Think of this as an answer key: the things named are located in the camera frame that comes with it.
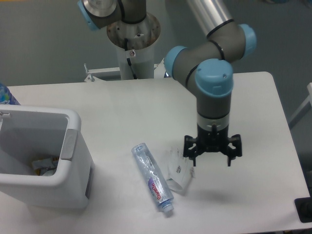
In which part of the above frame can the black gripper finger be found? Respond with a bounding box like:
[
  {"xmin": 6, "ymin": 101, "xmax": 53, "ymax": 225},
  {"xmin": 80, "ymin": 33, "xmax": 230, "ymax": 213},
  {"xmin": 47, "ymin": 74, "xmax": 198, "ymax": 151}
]
[
  {"xmin": 221, "ymin": 134, "xmax": 242, "ymax": 167},
  {"xmin": 183, "ymin": 135, "xmax": 203, "ymax": 167}
]

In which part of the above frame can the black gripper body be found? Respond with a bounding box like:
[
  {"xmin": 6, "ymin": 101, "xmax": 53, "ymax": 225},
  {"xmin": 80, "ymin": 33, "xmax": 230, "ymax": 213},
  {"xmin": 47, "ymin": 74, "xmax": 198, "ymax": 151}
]
[{"xmin": 196, "ymin": 125, "xmax": 229, "ymax": 153}]

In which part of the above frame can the white plastic wrapper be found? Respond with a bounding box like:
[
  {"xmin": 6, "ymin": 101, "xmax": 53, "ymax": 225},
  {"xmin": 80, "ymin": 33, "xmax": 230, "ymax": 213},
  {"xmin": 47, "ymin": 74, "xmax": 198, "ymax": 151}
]
[{"xmin": 166, "ymin": 146, "xmax": 195, "ymax": 194}]

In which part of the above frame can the clear crushed plastic bottle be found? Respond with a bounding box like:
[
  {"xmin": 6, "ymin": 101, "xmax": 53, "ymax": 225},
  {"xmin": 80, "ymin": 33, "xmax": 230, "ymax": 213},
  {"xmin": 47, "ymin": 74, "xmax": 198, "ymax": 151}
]
[{"xmin": 131, "ymin": 143, "xmax": 174, "ymax": 215}]

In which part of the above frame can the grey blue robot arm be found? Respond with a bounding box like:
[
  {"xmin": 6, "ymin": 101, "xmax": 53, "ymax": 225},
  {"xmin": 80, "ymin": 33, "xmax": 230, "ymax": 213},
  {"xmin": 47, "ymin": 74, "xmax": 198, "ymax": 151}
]
[{"xmin": 78, "ymin": 0, "xmax": 257, "ymax": 162}]

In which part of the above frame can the trash inside can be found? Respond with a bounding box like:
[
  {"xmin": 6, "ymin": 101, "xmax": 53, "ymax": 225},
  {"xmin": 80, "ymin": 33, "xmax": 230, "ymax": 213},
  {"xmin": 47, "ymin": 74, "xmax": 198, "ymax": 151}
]
[{"xmin": 31, "ymin": 157, "xmax": 59, "ymax": 176}]

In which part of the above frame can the white plastic trash can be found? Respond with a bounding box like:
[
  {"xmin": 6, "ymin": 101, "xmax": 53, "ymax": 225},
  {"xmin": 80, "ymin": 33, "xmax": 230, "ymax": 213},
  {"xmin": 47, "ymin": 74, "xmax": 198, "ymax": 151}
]
[{"xmin": 0, "ymin": 105, "xmax": 95, "ymax": 209}]

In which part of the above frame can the black table clamp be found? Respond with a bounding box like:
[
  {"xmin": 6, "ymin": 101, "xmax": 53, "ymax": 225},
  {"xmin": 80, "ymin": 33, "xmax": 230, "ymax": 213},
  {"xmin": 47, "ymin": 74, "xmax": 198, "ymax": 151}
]
[{"xmin": 294, "ymin": 197, "xmax": 312, "ymax": 223}]

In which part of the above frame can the blue patterned bottle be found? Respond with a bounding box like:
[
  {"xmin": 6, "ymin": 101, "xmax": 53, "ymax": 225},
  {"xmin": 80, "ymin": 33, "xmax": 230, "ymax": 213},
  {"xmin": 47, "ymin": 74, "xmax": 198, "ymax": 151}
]
[{"xmin": 0, "ymin": 83, "xmax": 20, "ymax": 105}]

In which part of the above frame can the white frame at right edge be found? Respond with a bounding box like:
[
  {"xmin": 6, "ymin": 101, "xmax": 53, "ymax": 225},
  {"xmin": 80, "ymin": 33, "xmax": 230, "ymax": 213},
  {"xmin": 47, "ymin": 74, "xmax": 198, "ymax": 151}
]
[{"xmin": 288, "ymin": 82, "xmax": 312, "ymax": 129}]

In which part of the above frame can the white right base bracket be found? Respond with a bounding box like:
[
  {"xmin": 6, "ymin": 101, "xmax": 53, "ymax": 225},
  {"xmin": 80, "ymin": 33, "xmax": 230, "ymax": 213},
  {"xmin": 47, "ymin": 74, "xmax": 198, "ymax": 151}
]
[{"xmin": 154, "ymin": 59, "xmax": 168, "ymax": 78}]

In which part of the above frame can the white base bracket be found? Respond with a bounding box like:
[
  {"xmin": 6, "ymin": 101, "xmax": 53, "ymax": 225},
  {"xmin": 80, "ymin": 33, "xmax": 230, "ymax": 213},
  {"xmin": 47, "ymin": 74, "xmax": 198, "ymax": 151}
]
[
  {"xmin": 154, "ymin": 59, "xmax": 168, "ymax": 78},
  {"xmin": 84, "ymin": 63, "xmax": 121, "ymax": 82}
]

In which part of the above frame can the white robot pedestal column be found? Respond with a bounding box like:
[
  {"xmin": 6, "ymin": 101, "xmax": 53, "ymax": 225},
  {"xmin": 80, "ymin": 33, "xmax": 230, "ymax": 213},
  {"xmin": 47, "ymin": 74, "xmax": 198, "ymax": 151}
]
[{"xmin": 107, "ymin": 13, "xmax": 161, "ymax": 80}]

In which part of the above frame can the white left base bracket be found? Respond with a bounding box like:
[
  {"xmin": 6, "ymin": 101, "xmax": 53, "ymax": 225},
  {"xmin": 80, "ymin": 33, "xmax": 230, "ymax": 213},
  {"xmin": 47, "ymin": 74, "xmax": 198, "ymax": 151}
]
[{"xmin": 84, "ymin": 63, "xmax": 121, "ymax": 82}]

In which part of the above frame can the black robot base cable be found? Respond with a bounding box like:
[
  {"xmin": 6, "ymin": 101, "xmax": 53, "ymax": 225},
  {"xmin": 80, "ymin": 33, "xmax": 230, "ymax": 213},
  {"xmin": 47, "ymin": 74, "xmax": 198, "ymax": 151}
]
[{"xmin": 124, "ymin": 38, "xmax": 137, "ymax": 80}]

